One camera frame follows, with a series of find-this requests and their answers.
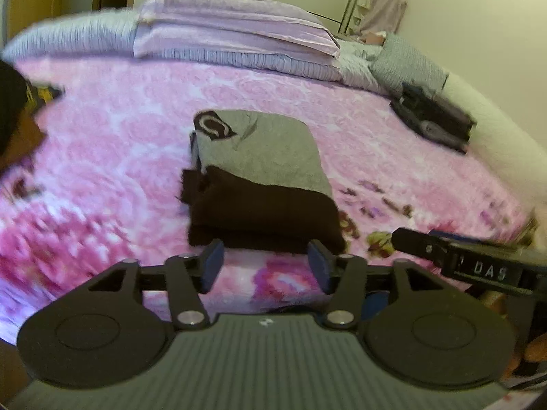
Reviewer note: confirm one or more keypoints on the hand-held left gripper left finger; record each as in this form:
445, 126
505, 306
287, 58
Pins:
212, 264

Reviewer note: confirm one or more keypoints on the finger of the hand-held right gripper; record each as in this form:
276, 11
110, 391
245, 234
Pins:
419, 243
466, 239

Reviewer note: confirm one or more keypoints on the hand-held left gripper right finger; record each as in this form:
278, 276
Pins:
320, 267

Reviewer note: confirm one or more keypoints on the grey and black sweater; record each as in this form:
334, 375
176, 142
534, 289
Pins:
265, 158

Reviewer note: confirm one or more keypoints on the person's right hand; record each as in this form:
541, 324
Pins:
536, 352

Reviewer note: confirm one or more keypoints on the white upholstered headboard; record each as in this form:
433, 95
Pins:
500, 136

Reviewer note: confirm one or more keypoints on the plain grey folded garment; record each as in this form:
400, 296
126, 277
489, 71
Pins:
438, 132

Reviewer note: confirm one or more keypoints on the navy folded garment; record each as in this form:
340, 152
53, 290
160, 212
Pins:
404, 113

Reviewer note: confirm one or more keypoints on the black folded garment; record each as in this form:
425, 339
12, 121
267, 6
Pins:
436, 109

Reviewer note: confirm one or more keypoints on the pink floral blanket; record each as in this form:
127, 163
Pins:
128, 145

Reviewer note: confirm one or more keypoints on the grey knit cushion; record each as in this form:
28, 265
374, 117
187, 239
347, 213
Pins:
410, 62

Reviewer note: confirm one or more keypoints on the brown garment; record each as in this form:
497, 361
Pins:
21, 141

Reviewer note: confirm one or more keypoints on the pink hanging garment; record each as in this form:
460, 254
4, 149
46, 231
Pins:
384, 6

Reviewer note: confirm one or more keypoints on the navy cloth with yellow print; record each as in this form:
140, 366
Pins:
42, 94

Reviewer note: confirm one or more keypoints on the striped lilac duvet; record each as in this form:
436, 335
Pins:
77, 34

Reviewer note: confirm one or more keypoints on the wooden door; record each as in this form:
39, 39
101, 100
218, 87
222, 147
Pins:
34, 0

